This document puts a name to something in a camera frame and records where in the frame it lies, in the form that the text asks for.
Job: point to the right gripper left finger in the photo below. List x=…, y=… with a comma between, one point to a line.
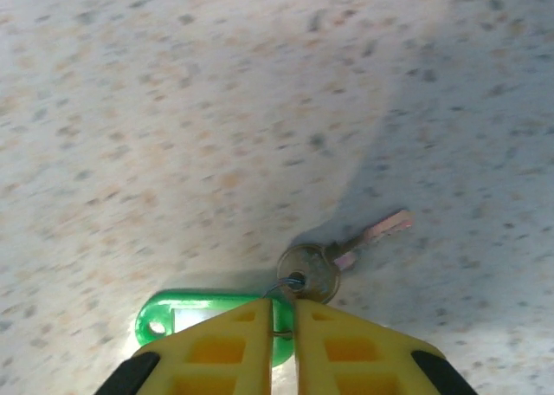
x=216, y=351

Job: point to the green plastic key tag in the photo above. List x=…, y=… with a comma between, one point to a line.
x=186, y=304

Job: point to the silver key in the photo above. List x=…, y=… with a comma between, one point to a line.
x=313, y=269

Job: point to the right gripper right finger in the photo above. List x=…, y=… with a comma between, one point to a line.
x=359, y=351

